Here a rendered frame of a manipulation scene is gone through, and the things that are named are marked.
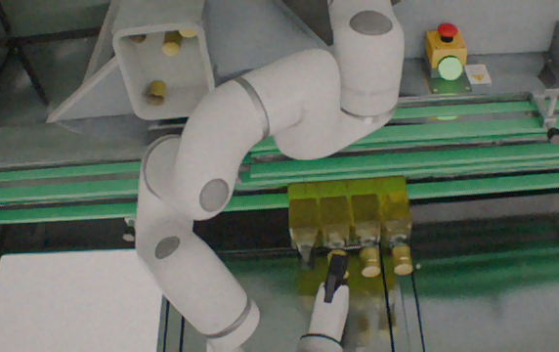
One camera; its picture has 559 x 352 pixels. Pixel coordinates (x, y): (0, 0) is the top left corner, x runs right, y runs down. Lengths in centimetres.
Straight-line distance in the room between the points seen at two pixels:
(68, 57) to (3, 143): 64
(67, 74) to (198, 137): 130
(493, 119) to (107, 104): 81
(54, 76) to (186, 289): 131
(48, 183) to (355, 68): 76
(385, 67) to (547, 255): 71
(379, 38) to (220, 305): 40
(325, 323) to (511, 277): 48
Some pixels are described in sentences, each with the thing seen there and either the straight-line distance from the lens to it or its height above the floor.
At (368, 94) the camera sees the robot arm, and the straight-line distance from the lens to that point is 85.
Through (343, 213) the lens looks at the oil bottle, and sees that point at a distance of 116.
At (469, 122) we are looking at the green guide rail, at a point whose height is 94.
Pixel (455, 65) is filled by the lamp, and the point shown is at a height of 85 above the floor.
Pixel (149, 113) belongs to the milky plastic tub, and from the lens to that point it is 127.
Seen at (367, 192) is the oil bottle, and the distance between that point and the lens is 119.
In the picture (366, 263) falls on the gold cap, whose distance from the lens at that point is 111.
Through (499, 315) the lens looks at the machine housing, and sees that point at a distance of 129.
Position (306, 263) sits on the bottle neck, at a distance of 111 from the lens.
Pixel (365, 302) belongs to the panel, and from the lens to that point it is 123.
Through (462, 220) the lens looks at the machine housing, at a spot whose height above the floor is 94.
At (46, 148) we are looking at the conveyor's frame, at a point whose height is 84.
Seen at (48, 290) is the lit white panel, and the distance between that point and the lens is 138.
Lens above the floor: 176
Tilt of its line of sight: 43 degrees down
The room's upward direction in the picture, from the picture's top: 179 degrees clockwise
